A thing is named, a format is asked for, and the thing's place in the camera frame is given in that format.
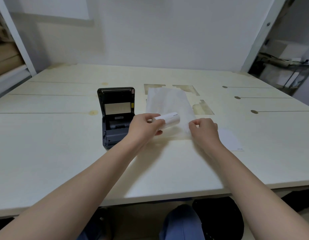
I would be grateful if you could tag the person's left hand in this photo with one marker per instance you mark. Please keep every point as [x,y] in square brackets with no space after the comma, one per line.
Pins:
[140,128]

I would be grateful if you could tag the person's right hand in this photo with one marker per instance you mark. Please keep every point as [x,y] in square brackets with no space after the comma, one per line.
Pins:
[205,133]

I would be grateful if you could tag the person's right thumb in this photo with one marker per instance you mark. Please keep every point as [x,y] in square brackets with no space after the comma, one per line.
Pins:
[192,127]

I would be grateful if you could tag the person's left thumb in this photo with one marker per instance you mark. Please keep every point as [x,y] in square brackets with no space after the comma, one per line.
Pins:
[159,132]

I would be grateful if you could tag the white paper roll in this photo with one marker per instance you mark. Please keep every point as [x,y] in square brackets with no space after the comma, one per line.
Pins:
[169,119]

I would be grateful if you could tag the translucent white plastic wrapper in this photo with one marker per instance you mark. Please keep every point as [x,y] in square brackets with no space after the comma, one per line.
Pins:
[169,102]

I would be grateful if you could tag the person's right forearm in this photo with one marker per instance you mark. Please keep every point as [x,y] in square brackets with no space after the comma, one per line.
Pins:
[252,192]

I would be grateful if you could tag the person's left forearm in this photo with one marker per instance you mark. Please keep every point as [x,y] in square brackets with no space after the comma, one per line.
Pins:
[69,194]

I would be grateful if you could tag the white paper card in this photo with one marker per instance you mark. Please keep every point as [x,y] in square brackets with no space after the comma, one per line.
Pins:
[232,139]

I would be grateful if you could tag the black label printer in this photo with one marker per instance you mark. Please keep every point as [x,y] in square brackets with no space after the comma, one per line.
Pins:
[117,114]

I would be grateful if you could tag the person's blue trousers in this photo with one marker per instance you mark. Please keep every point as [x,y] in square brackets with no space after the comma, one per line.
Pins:
[180,224]

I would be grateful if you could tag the black stool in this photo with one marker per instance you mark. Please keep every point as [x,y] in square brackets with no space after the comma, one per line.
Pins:
[219,219]

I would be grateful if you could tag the black metal rack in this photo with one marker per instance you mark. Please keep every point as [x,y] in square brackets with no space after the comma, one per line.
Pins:
[289,69]

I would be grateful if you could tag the white box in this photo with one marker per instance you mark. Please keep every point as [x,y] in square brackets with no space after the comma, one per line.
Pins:
[289,49]

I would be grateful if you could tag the brown cardboard boxes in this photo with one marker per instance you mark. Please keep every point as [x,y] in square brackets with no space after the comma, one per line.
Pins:
[5,57]

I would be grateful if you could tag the white metal post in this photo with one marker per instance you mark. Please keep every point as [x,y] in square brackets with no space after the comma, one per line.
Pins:
[263,34]

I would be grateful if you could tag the white shelf frame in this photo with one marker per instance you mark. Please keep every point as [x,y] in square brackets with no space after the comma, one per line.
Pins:
[17,39]

